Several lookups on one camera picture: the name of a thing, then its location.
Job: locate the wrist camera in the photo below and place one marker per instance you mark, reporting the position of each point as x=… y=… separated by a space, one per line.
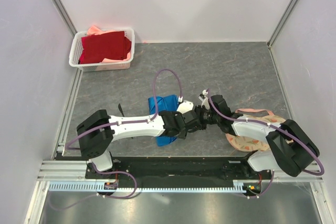
x=217 y=100
x=185 y=107

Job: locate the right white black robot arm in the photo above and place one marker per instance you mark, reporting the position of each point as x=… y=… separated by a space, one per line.
x=290 y=148

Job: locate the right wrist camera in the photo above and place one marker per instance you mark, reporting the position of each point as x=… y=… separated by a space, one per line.
x=217 y=100

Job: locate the white plastic basket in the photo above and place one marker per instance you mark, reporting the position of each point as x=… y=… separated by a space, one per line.
x=76 y=51

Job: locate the floral round pot holder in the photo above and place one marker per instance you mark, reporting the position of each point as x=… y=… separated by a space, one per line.
x=248 y=144

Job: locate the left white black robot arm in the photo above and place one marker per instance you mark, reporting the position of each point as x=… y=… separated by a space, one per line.
x=99 y=130

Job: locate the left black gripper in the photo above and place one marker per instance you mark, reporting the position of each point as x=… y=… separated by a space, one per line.
x=183 y=134

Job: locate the pink cloth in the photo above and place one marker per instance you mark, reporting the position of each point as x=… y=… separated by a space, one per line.
x=94 y=30

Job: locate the grey slotted cable duct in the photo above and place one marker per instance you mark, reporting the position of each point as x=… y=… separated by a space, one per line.
x=104 y=187

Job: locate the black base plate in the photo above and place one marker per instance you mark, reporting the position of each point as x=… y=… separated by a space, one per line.
x=228 y=168

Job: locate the red cloth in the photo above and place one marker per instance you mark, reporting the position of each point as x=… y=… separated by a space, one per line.
x=111 y=46

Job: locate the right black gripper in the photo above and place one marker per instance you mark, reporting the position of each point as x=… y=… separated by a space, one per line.
x=199 y=109

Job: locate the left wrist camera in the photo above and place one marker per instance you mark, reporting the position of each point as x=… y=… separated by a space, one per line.
x=185 y=107

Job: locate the blue cloth napkin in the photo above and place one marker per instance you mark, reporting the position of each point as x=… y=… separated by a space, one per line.
x=167 y=103

